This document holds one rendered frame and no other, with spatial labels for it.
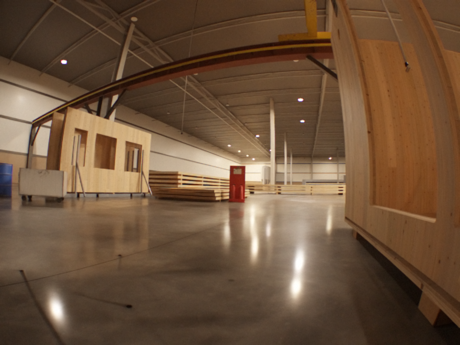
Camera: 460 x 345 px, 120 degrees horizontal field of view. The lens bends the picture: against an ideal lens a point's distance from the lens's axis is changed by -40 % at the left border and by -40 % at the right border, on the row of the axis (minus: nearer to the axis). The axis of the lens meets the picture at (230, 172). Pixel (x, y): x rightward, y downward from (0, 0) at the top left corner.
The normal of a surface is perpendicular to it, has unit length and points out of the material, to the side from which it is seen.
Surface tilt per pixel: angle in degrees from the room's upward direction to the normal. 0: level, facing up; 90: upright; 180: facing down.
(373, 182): 90
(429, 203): 90
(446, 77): 90
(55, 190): 90
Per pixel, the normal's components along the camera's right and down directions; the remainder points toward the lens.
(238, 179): -0.08, -0.07
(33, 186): 0.59, -0.04
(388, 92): -0.33, -0.07
